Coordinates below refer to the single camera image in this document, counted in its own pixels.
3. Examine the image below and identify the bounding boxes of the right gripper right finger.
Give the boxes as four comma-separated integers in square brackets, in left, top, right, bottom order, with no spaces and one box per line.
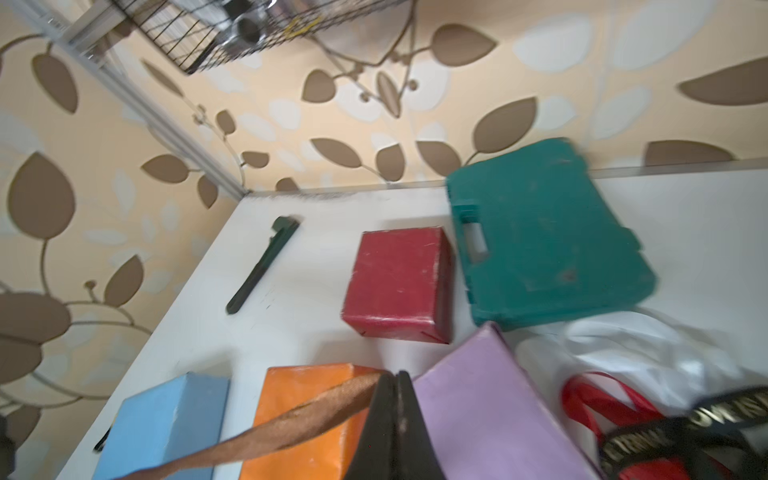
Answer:
[394,371,446,480]

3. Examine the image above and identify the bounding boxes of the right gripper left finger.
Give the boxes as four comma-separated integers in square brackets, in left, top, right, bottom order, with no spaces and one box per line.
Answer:
[344,373,395,480]

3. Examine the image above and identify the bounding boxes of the orange gift box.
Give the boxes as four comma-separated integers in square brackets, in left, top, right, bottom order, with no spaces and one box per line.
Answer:
[240,363,383,479]

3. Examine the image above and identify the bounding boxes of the brown ribbon bow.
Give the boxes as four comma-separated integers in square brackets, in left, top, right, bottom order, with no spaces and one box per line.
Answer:
[126,372,384,480]

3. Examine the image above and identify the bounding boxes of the purple gift box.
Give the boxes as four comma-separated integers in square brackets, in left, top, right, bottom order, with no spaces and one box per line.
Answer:
[414,322,598,480]

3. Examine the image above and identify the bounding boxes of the dark red gift box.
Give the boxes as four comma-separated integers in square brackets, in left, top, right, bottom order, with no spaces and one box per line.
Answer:
[341,227,455,344]

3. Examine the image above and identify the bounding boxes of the red ribbon bow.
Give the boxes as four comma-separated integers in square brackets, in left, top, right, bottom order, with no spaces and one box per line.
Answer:
[560,372,689,479]

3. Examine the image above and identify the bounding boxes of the blue gift box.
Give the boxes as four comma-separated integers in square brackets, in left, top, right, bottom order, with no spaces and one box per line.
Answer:
[93,373,230,479]

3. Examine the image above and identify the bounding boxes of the white ribbon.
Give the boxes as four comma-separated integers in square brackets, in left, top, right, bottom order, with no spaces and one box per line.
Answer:
[514,311,746,421]

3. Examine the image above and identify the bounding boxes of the black printed ribbon bow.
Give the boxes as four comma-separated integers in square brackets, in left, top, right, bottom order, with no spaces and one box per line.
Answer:
[598,386,767,479]

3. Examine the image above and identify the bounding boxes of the green plastic tool case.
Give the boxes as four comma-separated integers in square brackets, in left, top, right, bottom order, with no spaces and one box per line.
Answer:
[445,138,657,331]

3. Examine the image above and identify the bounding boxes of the black wire basket back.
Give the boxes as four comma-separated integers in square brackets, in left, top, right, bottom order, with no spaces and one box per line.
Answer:
[111,0,401,75]

